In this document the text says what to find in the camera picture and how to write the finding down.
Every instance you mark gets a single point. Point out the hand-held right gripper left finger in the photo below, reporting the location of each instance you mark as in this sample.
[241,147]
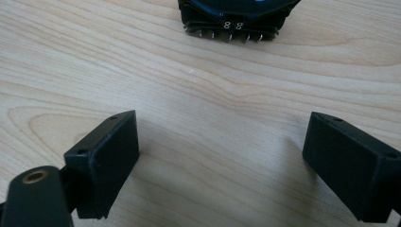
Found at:
[104,164]

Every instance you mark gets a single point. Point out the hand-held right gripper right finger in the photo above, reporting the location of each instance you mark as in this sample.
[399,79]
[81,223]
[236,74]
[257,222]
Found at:
[356,170]

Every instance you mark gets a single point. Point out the blue toy car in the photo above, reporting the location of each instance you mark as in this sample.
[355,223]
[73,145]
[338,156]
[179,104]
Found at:
[233,15]

